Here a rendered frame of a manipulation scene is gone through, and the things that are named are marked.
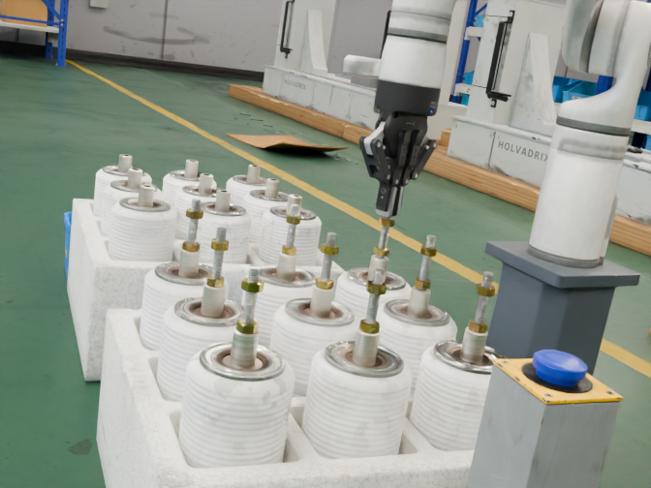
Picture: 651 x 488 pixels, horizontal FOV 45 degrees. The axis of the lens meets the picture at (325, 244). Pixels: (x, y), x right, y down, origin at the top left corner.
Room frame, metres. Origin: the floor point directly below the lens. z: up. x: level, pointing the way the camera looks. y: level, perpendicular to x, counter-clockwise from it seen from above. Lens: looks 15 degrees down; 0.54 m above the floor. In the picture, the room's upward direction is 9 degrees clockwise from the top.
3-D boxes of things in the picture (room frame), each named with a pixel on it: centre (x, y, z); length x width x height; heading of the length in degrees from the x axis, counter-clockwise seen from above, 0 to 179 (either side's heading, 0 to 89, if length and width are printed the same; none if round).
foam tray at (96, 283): (1.31, 0.21, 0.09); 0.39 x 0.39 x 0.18; 23
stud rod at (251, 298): (0.65, 0.06, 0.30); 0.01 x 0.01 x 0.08
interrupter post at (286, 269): (0.91, 0.04, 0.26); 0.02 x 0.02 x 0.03
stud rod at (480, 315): (0.74, -0.16, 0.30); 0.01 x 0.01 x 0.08
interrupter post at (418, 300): (0.85, -0.11, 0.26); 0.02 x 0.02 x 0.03
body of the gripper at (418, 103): (0.95, -0.07, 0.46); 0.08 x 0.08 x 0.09
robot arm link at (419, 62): (0.97, -0.05, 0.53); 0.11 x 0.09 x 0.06; 50
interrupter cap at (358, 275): (0.95, -0.07, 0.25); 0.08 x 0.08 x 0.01
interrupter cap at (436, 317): (0.85, -0.11, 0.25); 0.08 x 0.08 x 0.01
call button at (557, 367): (0.56, -0.19, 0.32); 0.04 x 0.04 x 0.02
